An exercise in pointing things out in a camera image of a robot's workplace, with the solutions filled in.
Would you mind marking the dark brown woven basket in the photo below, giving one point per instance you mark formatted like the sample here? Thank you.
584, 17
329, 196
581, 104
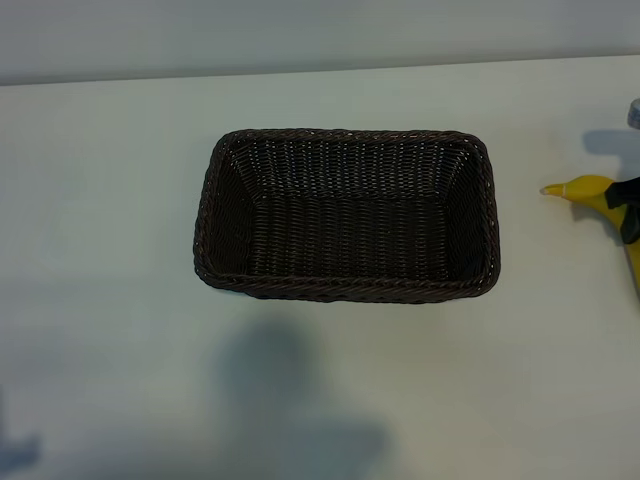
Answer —
350, 235

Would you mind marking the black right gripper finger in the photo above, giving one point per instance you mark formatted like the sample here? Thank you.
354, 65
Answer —
633, 227
625, 192

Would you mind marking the yellow banana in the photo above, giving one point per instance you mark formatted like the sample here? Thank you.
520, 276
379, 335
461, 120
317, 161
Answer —
585, 192

